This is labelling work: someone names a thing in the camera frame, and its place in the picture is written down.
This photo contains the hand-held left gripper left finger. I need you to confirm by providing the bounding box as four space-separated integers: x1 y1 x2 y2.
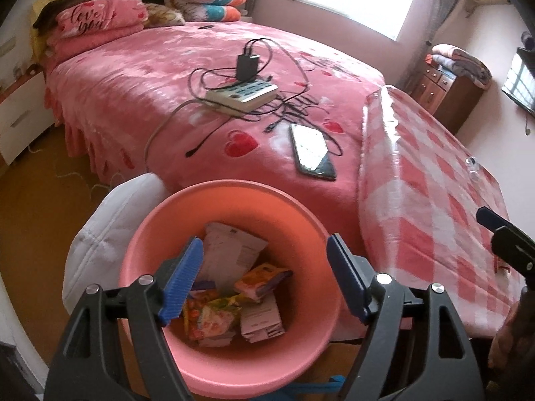
44 236 205 401

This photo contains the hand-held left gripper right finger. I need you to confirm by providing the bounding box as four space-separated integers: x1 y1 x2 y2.
326 233 486 401

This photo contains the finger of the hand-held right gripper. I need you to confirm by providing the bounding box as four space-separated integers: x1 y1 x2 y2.
475 206 535 285

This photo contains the yellow orange snack packet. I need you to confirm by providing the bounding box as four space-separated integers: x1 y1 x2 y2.
182 291 244 342

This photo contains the grey printed packet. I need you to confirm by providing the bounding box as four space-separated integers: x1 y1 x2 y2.
196 222 269 285

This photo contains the orange pink snack packet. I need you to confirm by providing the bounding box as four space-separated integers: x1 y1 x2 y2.
233 262 293 302

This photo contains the pink plastic bin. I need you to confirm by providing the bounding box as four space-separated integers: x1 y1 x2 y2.
119 180 347 393

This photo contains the person's right hand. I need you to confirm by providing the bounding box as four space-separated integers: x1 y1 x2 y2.
489 287 535 382

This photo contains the white cushion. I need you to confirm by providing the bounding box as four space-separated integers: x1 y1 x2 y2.
62 173 168 315

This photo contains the black smartphone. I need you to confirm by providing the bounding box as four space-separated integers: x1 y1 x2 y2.
289 123 338 182

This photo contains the brown wooden cabinet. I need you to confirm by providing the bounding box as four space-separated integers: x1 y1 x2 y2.
411 53 482 135

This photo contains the folded blankets pile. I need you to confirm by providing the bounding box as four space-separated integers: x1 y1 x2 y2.
430 43 494 89

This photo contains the pink bed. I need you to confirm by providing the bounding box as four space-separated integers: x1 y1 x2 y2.
31 0 386 237

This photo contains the white power strip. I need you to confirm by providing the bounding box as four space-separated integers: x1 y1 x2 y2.
204 77 279 114

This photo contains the black charger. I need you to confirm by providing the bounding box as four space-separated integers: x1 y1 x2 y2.
236 53 260 81

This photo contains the white nightstand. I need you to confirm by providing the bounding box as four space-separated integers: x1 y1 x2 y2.
0 64 58 166

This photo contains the brown print pillow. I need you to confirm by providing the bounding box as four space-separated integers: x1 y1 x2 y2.
144 3 186 26

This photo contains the pink love you pillow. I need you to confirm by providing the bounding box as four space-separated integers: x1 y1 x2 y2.
47 0 149 62

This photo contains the black wall television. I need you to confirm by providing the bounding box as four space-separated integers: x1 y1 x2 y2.
501 45 535 118

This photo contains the grey power cord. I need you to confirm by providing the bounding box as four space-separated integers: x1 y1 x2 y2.
144 99 210 175

